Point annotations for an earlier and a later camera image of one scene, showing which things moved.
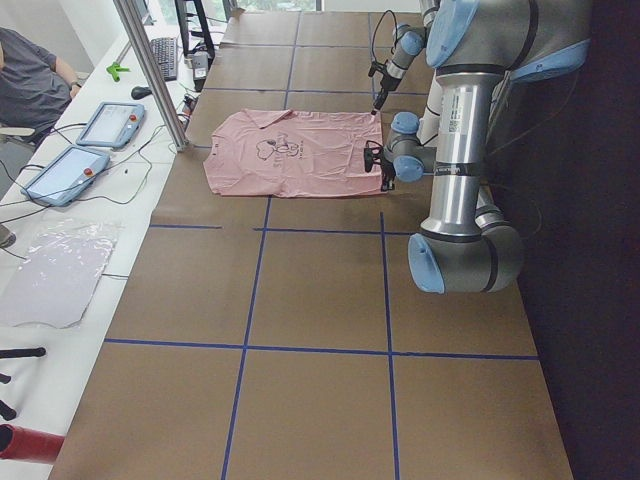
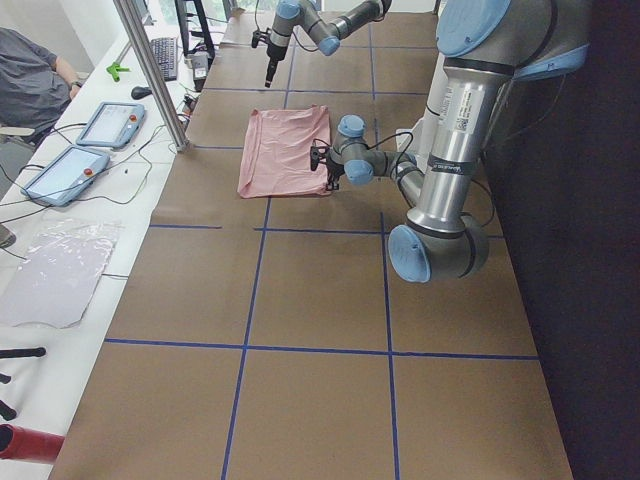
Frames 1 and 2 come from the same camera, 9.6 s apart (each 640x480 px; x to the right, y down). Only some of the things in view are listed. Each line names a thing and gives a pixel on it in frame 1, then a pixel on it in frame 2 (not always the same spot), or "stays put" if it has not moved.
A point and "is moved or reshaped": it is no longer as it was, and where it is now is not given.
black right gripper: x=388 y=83 to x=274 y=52
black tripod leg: x=24 y=352 stays put
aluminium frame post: x=159 y=91 stays put
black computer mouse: x=139 y=92 stays put
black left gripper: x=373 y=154 to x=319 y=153
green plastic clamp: x=115 y=68 stays put
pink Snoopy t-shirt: x=287 y=153 is moved or reshaped
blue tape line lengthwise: x=246 y=338 stays put
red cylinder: x=26 y=444 stays put
